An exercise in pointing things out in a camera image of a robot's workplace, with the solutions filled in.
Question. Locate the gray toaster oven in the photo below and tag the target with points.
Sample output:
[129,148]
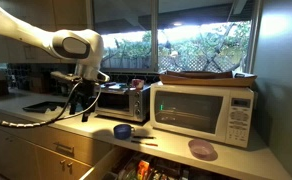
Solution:
[124,101]

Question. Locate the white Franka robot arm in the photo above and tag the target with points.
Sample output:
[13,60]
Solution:
[26,31]

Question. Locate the blue cup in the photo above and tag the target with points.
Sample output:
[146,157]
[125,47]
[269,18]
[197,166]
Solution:
[122,131]

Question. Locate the window with white frame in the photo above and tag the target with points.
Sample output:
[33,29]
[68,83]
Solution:
[176,36]

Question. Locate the purple plastic bowl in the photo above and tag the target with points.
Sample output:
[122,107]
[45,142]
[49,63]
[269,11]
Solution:
[201,148]

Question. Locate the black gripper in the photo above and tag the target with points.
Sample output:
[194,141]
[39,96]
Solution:
[82,90]

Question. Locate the black baking tray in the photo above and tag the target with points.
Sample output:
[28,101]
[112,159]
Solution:
[44,106]

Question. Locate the brown box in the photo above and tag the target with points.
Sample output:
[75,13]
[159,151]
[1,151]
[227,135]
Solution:
[39,84]

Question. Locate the green Sharpie marker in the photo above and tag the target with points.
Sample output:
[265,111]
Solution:
[124,87]

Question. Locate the wooden base cabinet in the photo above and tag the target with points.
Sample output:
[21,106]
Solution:
[36,150]

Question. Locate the wooden serving tray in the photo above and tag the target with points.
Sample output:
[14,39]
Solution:
[207,79]

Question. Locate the black pen with red end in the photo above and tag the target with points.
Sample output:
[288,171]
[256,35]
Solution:
[144,143]

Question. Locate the open wooden drawer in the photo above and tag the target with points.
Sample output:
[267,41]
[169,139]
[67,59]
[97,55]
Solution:
[146,168]

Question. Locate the white microwave oven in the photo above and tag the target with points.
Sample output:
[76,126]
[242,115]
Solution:
[199,111]

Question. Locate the purple Sharpie marker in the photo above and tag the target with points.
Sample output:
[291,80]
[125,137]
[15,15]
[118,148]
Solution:
[109,84]

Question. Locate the red mug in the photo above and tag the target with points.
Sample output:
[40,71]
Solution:
[137,83]

